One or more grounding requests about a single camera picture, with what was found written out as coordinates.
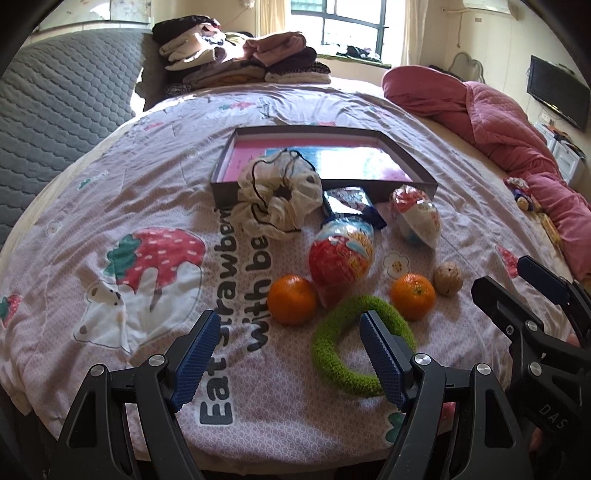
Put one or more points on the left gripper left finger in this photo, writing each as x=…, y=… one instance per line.
x=95, y=442

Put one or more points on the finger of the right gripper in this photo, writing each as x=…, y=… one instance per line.
x=569, y=295
x=518, y=323

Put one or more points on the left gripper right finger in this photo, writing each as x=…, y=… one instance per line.
x=458, y=423

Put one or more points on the brown walnut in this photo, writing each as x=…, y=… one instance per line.
x=448, y=279

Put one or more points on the orange mandarin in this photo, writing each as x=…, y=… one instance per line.
x=292, y=300
x=413, y=296

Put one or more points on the white red toy egg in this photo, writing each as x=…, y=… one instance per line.
x=416, y=217

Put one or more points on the red blue toy egg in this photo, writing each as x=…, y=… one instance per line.
x=340, y=256

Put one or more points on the blue cookie packet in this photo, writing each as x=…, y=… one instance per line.
x=352, y=202

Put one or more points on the cream fabric scrunchie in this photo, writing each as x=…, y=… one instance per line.
x=276, y=194

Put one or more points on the small colourful toy figure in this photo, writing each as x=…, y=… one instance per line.
x=522, y=194

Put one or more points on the pink quilted blanket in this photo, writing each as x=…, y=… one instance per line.
x=498, y=127

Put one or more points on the black flat television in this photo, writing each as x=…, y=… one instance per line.
x=560, y=91

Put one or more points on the dark shallow cardboard box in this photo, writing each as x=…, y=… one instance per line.
x=226, y=193

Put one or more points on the heart shaped chair back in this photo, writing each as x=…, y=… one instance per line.
x=466, y=68

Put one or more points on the pink blue book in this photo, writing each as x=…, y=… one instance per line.
x=339, y=158

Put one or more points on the strawberry print bed cover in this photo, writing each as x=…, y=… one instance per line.
x=134, y=249

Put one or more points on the white air conditioner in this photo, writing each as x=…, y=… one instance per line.
x=503, y=7

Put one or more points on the cream curtain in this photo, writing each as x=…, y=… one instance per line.
x=414, y=31

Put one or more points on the grey quilted headboard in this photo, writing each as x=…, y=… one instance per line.
x=60, y=97

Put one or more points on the pile of folded clothes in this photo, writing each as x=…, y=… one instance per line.
x=197, y=55

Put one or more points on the painted wardrobe doors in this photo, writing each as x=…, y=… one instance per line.
x=70, y=12

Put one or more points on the window with dark frame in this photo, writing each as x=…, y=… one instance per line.
x=354, y=28

